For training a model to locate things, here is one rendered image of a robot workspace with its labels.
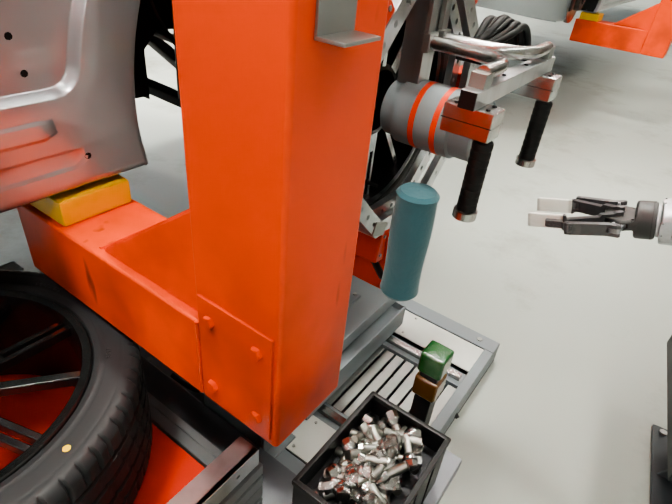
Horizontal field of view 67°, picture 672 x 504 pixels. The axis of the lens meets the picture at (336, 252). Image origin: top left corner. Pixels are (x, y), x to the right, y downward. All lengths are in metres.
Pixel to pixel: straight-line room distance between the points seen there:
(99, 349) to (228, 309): 0.38
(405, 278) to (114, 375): 0.60
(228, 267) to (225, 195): 0.10
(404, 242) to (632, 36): 3.73
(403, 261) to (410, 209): 0.12
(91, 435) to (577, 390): 1.43
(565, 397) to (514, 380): 0.16
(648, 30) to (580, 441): 3.48
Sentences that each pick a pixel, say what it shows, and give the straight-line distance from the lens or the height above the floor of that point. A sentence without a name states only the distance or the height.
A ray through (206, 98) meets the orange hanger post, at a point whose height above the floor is 1.02.
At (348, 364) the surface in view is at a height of 0.16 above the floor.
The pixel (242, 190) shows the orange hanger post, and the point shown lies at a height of 0.93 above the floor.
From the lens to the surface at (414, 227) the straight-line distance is 1.04.
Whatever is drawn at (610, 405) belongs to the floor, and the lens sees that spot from 1.85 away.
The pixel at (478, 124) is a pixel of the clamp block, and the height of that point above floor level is 0.93.
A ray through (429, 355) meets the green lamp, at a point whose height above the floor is 0.66.
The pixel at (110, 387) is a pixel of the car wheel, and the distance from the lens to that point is 0.95.
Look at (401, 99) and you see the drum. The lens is 1.09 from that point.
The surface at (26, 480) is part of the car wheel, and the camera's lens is 0.88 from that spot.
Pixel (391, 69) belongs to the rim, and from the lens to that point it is 1.20.
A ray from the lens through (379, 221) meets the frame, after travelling 1.14.
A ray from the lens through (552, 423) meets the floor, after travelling 1.70.
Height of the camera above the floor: 1.19
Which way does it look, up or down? 34 degrees down
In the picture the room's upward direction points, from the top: 6 degrees clockwise
